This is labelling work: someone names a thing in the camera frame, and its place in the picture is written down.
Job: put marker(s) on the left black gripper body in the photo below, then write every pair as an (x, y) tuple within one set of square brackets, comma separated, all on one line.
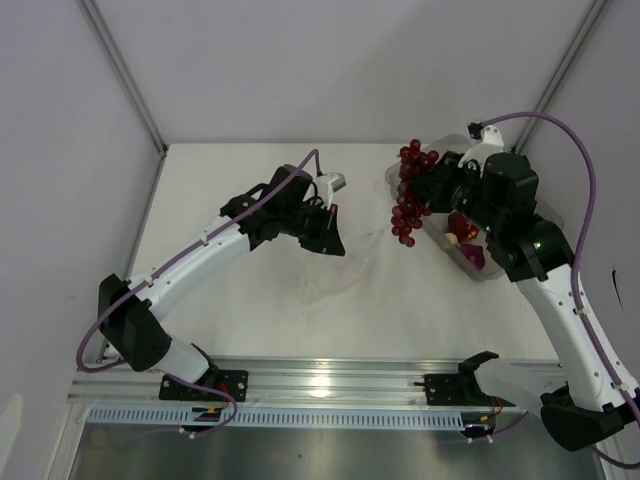
[(305, 221)]

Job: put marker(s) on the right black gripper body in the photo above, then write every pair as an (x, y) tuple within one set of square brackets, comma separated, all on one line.
[(464, 197)]

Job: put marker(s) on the red grape bunch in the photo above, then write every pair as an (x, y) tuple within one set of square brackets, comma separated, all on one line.
[(409, 211)]

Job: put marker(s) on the clear zip top bag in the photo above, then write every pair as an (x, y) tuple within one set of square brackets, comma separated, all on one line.
[(326, 276)]

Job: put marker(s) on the dark red apple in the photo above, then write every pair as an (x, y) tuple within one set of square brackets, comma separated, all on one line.
[(462, 228)]

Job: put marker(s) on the purple onion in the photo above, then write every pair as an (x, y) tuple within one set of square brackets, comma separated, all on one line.
[(474, 254)]

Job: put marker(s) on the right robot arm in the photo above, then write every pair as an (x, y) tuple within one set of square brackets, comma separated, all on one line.
[(596, 396)]

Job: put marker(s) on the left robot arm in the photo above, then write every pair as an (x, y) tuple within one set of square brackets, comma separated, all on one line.
[(293, 203)]

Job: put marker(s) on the clear plastic bin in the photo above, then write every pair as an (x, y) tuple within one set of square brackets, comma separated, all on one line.
[(479, 204)]

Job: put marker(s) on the small beige mushroom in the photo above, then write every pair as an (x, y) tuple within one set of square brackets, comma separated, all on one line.
[(452, 239)]

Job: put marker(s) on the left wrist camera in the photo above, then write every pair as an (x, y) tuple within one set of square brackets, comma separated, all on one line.
[(328, 185)]

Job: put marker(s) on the aluminium mounting rail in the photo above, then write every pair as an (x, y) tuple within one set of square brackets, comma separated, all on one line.
[(388, 385)]

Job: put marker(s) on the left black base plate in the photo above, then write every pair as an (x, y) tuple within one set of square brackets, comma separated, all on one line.
[(232, 382)]

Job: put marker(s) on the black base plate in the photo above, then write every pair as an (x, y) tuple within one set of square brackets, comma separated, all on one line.
[(456, 390), (232, 382)]

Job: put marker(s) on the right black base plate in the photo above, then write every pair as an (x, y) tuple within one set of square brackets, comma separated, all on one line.
[(456, 390)]

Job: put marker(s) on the right aluminium frame post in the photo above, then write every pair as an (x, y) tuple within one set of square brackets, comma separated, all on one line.
[(570, 55)]

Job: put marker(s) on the aluminium frame post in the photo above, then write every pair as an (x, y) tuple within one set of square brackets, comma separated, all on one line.
[(118, 65), (570, 55)]

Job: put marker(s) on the slotted cable duct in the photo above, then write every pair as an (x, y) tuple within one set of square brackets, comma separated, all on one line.
[(413, 419)]

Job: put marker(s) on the left aluminium frame post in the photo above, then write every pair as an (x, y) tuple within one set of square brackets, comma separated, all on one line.
[(118, 65)]

